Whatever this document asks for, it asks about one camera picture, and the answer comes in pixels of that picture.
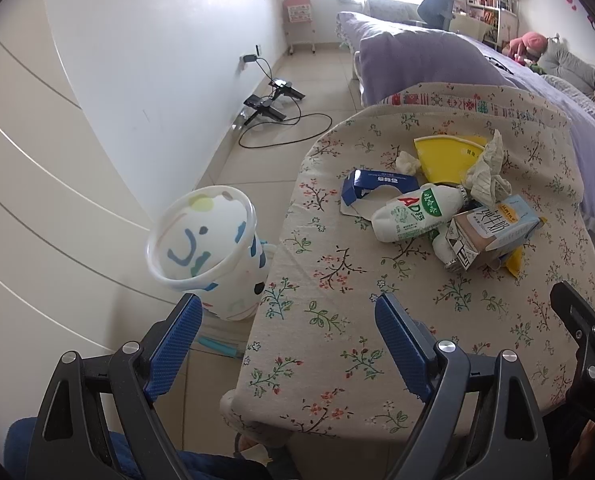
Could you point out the yellow paper cup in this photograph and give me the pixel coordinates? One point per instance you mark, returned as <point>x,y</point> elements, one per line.
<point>446,159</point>

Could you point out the white bookshelf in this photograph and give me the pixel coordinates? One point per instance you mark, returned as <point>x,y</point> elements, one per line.
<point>501,17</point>

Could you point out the pink child chair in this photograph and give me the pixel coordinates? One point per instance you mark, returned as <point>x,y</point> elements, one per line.
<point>298,24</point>

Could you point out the small white tissue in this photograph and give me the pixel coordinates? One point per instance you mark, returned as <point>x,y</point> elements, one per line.
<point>407,164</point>

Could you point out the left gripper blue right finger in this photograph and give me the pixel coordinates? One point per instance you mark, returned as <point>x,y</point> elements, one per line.
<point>410,344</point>

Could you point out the pink plush toy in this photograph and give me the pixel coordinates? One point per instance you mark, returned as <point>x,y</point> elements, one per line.
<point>531,45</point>

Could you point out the blue biscuit box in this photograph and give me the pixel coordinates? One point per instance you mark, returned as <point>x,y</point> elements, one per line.
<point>361,182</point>

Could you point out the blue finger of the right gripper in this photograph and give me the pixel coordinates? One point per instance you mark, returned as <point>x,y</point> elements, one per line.
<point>578,318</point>

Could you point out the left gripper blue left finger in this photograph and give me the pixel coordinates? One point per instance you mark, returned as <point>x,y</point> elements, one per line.
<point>166,344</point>

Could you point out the white patterned trash bin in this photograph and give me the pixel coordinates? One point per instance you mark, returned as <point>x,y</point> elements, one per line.
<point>206,243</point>

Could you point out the blue office chair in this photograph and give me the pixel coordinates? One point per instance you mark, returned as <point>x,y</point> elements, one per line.
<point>436,14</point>

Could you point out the floral tablecloth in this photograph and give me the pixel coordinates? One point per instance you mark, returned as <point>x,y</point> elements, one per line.
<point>316,363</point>

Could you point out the teal object under bin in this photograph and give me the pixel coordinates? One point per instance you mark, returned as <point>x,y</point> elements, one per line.
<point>220,348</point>

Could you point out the white AD milk bottle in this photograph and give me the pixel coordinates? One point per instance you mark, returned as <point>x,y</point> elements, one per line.
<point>417,212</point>

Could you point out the yellow snack wrapper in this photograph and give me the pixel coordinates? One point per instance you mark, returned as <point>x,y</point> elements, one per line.
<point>513,262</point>

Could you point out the milk tea carton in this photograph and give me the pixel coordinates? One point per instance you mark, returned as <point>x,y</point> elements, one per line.
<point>489,234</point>

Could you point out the black tripod device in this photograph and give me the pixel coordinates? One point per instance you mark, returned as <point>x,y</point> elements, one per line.
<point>262,106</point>
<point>282,87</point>

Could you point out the black tripod device far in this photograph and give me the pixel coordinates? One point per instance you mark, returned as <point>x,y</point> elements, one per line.
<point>282,87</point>

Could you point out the grey pillow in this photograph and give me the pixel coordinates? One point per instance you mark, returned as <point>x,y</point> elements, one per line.
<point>560,62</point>

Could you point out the black tripod device near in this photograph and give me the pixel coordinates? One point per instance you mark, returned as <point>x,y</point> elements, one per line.
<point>262,106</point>

